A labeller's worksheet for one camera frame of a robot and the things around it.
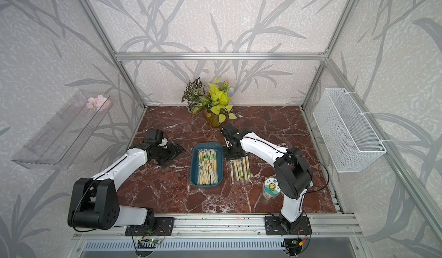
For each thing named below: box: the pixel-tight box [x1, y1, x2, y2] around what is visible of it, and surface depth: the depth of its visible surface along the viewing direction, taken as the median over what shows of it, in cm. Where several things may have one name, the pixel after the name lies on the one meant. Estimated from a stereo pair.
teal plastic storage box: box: [189, 142, 224, 189], surface depth 93 cm
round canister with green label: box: [261, 176, 282, 201], surface depth 79 cm
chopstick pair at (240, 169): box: [235, 158, 245, 181], surface depth 93 cm
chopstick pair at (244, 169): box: [242, 156, 249, 182], surface depth 93 cm
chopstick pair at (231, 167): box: [229, 160, 235, 185], surface depth 93 cm
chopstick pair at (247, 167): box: [245, 155, 251, 181], surface depth 93 cm
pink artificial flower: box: [85, 94, 112, 112], surface depth 77 cm
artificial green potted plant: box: [181, 77, 238, 128], surface depth 96 cm
